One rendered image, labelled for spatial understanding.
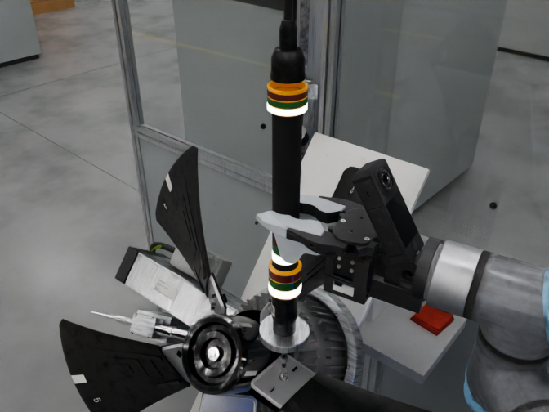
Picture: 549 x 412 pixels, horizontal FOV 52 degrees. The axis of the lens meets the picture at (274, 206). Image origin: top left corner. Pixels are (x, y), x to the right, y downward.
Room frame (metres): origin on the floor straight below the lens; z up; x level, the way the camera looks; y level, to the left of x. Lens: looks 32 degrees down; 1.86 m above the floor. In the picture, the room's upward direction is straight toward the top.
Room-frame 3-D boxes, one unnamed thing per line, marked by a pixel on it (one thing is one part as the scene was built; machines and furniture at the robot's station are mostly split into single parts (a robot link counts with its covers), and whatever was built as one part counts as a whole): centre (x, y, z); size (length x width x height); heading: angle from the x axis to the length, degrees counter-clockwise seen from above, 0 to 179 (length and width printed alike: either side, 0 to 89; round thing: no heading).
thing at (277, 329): (0.57, -0.01, 1.49); 0.04 x 0.04 x 0.46
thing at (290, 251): (0.54, -0.02, 1.47); 0.09 x 0.03 x 0.06; 69
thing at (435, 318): (1.04, -0.40, 0.87); 0.08 x 0.08 x 0.02; 44
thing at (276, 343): (0.58, -0.01, 1.33); 0.09 x 0.07 x 0.10; 176
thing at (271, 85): (0.57, -0.01, 1.63); 0.04 x 0.04 x 0.03
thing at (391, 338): (1.07, -0.27, 0.84); 0.36 x 0.24 x 0.03; 51
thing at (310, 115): (1.19, -0.06, 1.37); 0.10 x 0.07 x 0.08; 176
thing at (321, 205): (0.58, -0.04, 1.47); 0.09 x 0.03 x 0.06; 52
